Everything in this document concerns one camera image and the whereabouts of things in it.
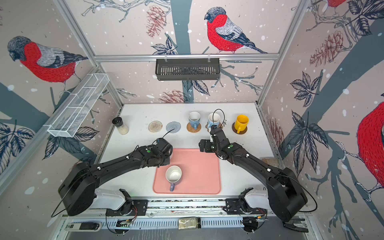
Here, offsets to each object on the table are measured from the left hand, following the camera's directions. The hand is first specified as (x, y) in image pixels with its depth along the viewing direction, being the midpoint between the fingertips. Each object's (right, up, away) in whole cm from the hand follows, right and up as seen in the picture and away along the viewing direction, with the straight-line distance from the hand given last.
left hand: (169, 157), depth 85 cm
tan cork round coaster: (+12, +14, +19) cm, 26 cm away
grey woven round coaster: (-1, +17, +22) cm, 28 cm away
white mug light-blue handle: (+29, +21, +14) cm, 39 cm away
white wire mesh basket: (-47, +24, -12) cm, 54 cm away
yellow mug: (+46, +19, +12) cm, 51 cm away
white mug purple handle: (+3, -9, -2) cm, 10 cm away
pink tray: (+18, -8, 0) cm, 19 cm away
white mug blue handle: (+14, +22, +21) cm, 34 cm away
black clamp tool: (+63, -27, -17) cm, 70 cm away
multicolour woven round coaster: (-15, +17, +22) cm, 31 cm away
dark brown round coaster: (+45, +13, +12) cm, 49 cm away
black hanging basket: (+15, +59, +22) cm, 64 cm away
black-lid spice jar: (-36, +20, +10) cm, 42 cm away
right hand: (+21, +8, +1) cm, 22 cm away
